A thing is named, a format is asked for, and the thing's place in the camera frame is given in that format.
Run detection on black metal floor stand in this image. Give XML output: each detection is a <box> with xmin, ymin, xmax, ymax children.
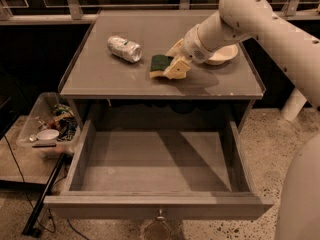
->
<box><xmin>22</xmin><ymin>153</ymin><xmax>66</xmax><ymax>236</ymax></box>

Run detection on grey cabinet counter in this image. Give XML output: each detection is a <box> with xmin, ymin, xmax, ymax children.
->
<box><xmin>59</xmin><ymin>10</ymin><xmax>265</xmax><ymax>103</ymax></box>

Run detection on black floor cable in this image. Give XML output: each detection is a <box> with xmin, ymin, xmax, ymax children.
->
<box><xmin>3</xmin><ymin>135</ymin><xmax>91</xmax><ymax>240</ymax></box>

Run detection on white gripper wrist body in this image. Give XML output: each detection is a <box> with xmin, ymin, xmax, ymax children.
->
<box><xmin>182</xmin><ymin>24</ymin><xmax>216</xmax><ymax>64</ymax></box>

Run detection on open grey top drawer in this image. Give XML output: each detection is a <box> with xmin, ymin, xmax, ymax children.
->
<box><xmin>45</xmin><ymin>122</ymin><xmax>273</xmax><ymax>220</ymax></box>

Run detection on clear plastic storage bin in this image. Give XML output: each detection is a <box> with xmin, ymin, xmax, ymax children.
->
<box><xmin>16</xmin><ymin>92</ymin><xmax>81</xmax><ymax>159</ymax></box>

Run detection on metal window railing frame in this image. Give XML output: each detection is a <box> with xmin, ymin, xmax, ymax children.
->
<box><xmin>0</xmin><ymin>0</ymin><xmax>320</xmax><ymax>26</ymax></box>

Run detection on white bowl on counter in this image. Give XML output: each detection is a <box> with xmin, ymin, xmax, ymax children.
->
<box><xmin>206</xmin><ymin>44</ymin><xmax>238</xmax><ymax>66</ymax></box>

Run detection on metal drawer handle knob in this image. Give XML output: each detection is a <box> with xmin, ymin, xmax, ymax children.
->
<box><xmin>156</xmin><ymin>209</ymin><xmax>166</xmax><ymax>222</ymax></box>

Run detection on dark clutter items in bin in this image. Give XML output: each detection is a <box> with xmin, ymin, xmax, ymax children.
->
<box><xmin>35</xmin><ymin>103</ymin><xmax>78</xmax><ymax>141</ymax></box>

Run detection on crushed silver can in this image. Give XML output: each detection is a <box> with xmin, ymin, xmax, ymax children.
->
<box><xmin>107</xmin><ymin>36</ymin><xmax>142</xmax><ymax>63</ymax></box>

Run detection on green and yellow sponge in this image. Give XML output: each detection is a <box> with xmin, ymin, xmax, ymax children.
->
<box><xmin>149</xmin><ymin>55</ymin><xmax>173</xmax><ymax>78</ymax></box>

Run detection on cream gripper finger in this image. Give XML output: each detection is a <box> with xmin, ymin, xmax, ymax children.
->
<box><xmin>166</xmin><ymin>39</ymin><xmax>183</xmax><ymax>57</ymax></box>
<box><xmin>163</xmin><ymin>56</ymin><xmax>191</xmax><ymax>80</ymax></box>

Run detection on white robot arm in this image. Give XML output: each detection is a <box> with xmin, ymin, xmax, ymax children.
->
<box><xmin>164</xmin><ymin>0</ymin><xmax>320</xmax><ymax>240</ymax></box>

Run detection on small white bowl in bin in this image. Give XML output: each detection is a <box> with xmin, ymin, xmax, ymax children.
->
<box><xmin>37</xmin><ymin>129</ymin><xmax>59</xmax><ymax>141</ymax></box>

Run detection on metal spoon in bin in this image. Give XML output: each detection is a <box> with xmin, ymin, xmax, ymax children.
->
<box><xmin>29</xmin><ymin>134</ymin><xmax>38</xmax><ymax>142</ymax></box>

